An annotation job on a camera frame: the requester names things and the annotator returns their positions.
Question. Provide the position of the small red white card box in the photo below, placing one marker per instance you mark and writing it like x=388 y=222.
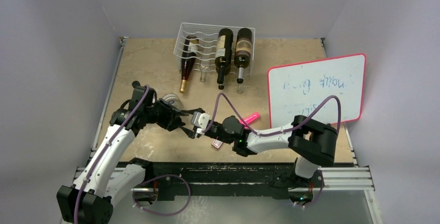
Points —
x=216 y=144

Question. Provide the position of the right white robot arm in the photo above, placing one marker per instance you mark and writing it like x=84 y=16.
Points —
x=313 y=141

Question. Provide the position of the pink-framed whiteboard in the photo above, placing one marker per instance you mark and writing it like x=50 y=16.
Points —
x=298 y=89

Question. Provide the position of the white wire wine rack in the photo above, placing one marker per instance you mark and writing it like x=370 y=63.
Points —
x=207 y=36

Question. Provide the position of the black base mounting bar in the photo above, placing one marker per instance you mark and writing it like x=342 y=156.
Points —
x=238 y=179

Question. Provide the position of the clear bottle under rack right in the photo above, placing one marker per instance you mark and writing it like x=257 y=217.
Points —
x=240 y=85

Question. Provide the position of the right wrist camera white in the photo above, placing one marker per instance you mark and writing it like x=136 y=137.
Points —
x=200 y=122

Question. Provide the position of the pink plastic clip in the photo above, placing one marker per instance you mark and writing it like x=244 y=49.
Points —
x=251 y=118

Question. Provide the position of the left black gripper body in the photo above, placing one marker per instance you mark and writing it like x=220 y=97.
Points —
x=162 y=113

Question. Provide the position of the green bottle cream label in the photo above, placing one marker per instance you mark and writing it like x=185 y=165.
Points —
x=223 y=55

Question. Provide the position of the aluminium table edge rail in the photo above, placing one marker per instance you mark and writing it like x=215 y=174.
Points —
x=94 y=147

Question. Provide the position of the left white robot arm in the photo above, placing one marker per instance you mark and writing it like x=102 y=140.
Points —
x=93 y=194

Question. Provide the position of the dark red gold-capped bottle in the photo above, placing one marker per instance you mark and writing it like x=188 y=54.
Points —
x=188 y=59

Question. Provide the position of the clear bottle with black cap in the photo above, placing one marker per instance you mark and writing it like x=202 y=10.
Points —
x=173 y=100

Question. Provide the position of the small clear empty bottle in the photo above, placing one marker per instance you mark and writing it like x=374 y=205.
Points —
x=204 y=67

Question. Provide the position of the green bottle brown label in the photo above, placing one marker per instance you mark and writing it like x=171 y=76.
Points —
x=243 y=52

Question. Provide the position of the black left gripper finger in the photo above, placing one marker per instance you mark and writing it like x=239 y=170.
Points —
x=191 y=133
x=194 y=111

